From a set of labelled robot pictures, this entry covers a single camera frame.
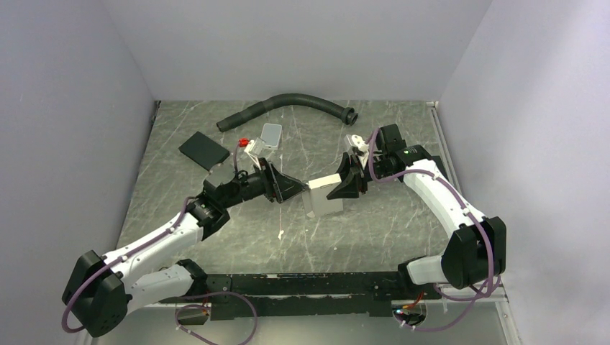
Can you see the black flat rectangular box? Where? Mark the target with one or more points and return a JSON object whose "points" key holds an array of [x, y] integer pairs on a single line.
{"points": [[204, 151]]}

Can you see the white cardboard box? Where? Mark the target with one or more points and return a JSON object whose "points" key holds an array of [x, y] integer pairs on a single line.
{"points": [[315, 201]]}

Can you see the black mounting base rail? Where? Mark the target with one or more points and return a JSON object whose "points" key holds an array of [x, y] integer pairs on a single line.
{"points": [[375, 294]]}

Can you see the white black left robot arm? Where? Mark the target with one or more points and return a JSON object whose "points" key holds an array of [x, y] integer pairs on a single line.
{"points": [[104, 288]]}

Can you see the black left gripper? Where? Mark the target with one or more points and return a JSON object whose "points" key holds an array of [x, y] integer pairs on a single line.
{"points": [[278, 185]]}

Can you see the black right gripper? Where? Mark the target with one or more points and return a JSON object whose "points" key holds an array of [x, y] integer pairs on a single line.
{"points": [[349, 189]]}

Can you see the aluminium frame rail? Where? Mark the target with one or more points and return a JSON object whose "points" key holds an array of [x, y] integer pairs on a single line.
{"points": [[469, 294]]}

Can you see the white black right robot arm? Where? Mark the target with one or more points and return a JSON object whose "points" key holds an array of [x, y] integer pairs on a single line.
{"points": [[476, 248]]}

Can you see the clear white plastic case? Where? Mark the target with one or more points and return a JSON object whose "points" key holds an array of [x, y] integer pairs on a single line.
{"points": [[271, 135]]}

